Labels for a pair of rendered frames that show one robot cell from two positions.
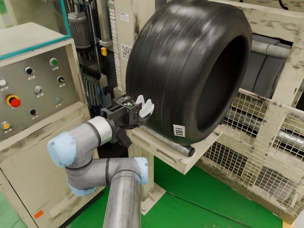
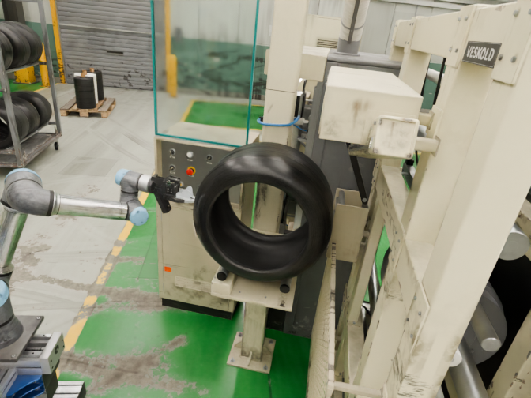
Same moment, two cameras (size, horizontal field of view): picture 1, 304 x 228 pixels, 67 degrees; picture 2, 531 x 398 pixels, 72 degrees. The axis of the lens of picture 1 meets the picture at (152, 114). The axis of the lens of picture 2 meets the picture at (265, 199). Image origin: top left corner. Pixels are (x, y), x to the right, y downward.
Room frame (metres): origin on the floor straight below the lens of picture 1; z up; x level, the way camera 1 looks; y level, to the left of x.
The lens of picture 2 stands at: (0.12, -1.33, 1.91)
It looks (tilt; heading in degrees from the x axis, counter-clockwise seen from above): 26 degrees down; 57
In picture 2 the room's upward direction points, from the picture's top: 6 degrees clockwise
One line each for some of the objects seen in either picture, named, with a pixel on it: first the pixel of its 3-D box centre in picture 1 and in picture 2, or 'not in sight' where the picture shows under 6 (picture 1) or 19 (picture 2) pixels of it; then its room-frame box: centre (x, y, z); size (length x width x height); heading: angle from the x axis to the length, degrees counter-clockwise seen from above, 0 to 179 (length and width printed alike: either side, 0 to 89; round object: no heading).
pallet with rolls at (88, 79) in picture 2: not in sight; (88, 90); (0.96, 6.78, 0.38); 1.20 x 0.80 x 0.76; 72
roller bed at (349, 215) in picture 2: not in sight; (346, 224); (1.34, -0.21, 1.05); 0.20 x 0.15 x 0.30; 49
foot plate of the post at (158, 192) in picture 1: (142, 192); (252, 350); (1.06, 0.07, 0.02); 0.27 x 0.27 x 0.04; 49
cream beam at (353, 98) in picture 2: not in sight; (360, 99); (1.05, -0.42, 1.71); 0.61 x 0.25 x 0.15; 49
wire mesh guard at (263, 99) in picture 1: (236, 140); (318, 350); (1.01, -0.52, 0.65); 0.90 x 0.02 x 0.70; 49
